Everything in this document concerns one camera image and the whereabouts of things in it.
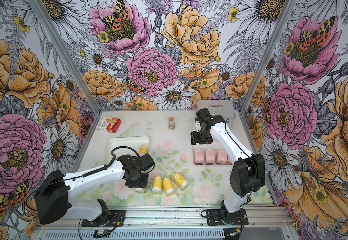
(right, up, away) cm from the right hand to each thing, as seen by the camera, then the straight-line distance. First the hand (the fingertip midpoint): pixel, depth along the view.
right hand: (197, 145), depth 84 cm
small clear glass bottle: (-15, +11, +26) cm, 32 cm away
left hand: (-31, -22, -6) cm, 38 cm away
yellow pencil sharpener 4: (-15, -20, -6) cm, 26 cm away
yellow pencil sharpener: (-31, -4, +6) cm, 32 cm away
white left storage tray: (-39, -1, +20) cm, 44 cm away
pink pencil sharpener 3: (+15, -8, +5) cm, 17 cm away
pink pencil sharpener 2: (+8, -8, +5) cm, 12 cm away
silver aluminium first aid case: (+20, +22, +18) cm, 35 cm away
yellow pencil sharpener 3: (-21, -19, -6) cm, 29 cm away
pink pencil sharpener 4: (+19, -10, +4) cm, 21 cm away
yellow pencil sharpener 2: (-30, -21, -8) cm, 38 cm away
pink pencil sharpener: (+2, -8, +5) cm, 10 cm away
